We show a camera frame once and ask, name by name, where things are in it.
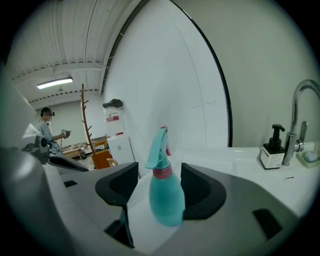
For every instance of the soap dispenser with black pump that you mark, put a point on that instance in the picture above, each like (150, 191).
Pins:
(273, 155)

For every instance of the chrome faucet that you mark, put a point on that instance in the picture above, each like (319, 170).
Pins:
(296, 120)

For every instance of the small white fridge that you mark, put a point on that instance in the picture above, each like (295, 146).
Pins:
(121, 150)

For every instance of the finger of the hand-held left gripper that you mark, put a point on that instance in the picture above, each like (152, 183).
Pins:
(67, 163)

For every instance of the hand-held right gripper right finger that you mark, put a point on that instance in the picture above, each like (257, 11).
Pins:
(205, 197)

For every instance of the ceiling strip light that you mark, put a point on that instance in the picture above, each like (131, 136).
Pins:
(55, 83)

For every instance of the black cap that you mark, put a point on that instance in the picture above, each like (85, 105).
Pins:
(113, 103)

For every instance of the teal spray bottle pink trigger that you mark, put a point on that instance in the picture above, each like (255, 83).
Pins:
(166, 197)

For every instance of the pale green soap dish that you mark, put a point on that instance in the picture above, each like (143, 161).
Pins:
(306, 161)

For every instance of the wooden workbench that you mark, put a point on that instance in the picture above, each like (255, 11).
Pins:
(73, 148)

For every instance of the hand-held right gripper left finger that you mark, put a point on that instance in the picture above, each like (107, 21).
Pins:
(117, 182)

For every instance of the pale blue soap bar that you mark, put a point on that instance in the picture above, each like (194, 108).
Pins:
(310, 156)

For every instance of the clear container red label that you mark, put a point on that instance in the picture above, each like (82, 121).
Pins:
(113, 120)

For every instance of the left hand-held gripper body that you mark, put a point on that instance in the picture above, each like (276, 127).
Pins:
(38, 147)

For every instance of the brown wooden coat rack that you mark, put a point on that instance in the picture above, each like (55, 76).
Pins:
(86, 120)

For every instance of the white vanity table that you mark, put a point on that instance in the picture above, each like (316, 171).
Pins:
(250, 160)

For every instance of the orange cabinet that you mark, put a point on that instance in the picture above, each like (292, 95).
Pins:
(101, 160)

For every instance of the brown chair yellow backrest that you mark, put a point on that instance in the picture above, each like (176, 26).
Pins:
(112, 162)

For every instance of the arched black-rimmed white panel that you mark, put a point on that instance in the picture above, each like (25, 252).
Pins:
(162, 75)

